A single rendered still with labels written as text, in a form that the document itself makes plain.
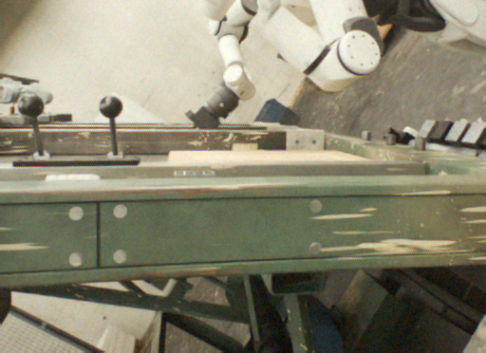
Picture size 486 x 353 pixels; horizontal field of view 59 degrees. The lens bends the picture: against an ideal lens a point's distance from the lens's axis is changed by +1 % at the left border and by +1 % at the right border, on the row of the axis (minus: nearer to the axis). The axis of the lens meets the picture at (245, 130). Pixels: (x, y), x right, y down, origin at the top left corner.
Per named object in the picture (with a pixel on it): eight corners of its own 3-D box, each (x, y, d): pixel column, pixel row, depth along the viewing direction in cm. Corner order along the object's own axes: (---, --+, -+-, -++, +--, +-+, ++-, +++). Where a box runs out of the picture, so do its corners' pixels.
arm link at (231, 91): (236, 115, 139) (261, 90, 139) (222, 98, 130) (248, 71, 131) (218, 99, 146) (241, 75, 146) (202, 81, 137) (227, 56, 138)
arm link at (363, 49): (362, 88, 87) (327, -10, 90) (404, 64, 75) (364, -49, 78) (314, 99, 82) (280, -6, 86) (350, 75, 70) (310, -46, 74)
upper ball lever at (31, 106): (52, 171, 72) (38, 102, 65) (28, 171, 71) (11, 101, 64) (58, 157, 75) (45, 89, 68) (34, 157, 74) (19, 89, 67)
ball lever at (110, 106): (126, 170, 74) (121, 102, 66) (103, 170, 73) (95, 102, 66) (128, 157, 77) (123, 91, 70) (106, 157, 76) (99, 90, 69)
